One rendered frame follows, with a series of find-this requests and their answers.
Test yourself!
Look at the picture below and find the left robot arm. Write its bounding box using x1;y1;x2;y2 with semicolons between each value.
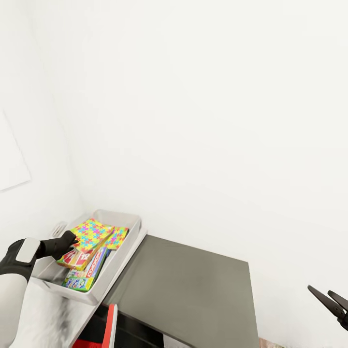
0;221;79;348

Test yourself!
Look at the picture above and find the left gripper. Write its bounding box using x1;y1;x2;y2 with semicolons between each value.
51;230;79;261

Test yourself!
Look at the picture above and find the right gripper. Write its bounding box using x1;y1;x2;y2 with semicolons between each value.
307;285;348;331

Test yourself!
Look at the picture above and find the toy box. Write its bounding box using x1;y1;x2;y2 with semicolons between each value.
30;209;141;306

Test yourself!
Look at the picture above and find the jigsaw puzzle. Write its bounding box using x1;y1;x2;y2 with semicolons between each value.
71;218;111;254
101;228;129;250

